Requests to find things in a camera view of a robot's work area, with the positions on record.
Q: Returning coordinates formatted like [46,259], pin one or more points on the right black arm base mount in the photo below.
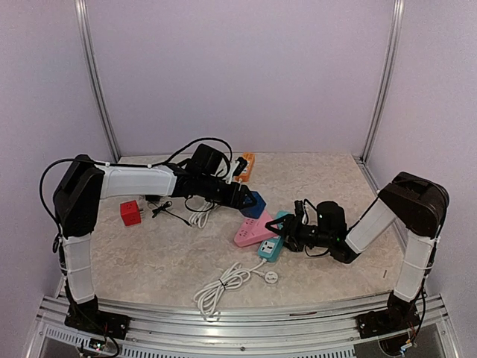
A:
[391,318]

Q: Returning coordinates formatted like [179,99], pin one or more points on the red cube adapter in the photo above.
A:
[131,213]

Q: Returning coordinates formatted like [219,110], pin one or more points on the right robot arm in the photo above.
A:
[418,204]

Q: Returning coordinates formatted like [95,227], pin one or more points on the orange power strip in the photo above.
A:
[246,173]

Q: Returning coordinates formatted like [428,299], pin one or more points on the black plug adapter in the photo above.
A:
[153,198]

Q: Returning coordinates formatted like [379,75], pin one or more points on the left aluminium corner post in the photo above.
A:
[94,78]

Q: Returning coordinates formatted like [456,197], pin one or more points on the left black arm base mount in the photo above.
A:
[89,318]

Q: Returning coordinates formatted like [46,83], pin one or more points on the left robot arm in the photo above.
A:
[89,184]

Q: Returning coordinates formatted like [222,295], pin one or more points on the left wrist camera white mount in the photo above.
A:
[236,168]

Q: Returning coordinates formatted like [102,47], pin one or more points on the aluminium corner post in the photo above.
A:
[385,80]
[94,78]

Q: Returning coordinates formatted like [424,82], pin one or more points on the pink power strip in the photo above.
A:
[253,231]

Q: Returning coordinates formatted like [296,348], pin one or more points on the blue cube adapter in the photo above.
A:
[259,208]

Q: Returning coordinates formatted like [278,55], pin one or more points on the teal power strip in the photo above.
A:
[271,243]

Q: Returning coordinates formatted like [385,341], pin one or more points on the right aluminium corner post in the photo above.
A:
[385,80]

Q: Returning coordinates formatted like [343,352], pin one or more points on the aluminium front rail frame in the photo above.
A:
[312,330]

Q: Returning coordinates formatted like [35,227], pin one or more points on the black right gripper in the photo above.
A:
[291,220]

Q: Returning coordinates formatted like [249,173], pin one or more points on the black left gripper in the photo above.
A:
[238,202]

